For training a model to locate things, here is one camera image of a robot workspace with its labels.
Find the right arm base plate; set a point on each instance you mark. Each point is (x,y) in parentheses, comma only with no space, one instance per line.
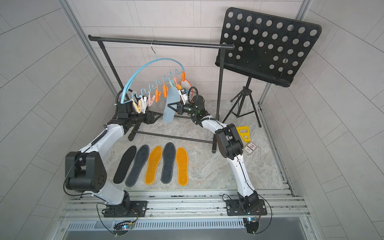
(234,209)

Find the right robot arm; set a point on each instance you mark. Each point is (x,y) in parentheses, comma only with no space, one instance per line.
(229,143)

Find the black shoe insole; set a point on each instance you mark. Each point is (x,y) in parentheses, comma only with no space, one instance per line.
(124,164)

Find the light blue insole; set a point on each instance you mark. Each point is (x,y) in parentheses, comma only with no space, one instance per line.
(172,99)

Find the aluminium mounting rail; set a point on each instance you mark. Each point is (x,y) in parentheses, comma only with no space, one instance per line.
(190,204)

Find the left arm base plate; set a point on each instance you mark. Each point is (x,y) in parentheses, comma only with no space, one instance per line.
(134,209)

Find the small card box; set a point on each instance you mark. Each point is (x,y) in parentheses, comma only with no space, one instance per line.
(249,148)

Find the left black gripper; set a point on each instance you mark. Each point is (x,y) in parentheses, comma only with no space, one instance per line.
(151,114)

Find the black perforated music stand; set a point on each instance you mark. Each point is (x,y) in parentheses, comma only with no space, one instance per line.
(266,47)

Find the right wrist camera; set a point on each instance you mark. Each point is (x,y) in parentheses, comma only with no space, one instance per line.
(184,95)

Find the black garment rack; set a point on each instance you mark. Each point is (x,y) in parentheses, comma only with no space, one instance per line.
(160,87)

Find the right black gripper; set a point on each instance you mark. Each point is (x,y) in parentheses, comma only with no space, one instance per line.
(185,107)

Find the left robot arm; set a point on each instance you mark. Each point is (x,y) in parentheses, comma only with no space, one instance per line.
(85,171)

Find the yellow triangular plastic piece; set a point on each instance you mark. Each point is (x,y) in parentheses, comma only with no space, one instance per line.
(244,133)

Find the orange rim insole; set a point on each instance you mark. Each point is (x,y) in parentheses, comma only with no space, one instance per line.
(185,84)

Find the blue multi-clip hanger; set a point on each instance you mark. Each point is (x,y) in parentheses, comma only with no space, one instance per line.
(167,61)

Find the dark grey shoe insole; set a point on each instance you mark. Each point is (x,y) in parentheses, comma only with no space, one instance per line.
(139,161)

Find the orange yellow shoe insole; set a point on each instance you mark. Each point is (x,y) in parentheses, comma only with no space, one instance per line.
(153,162)

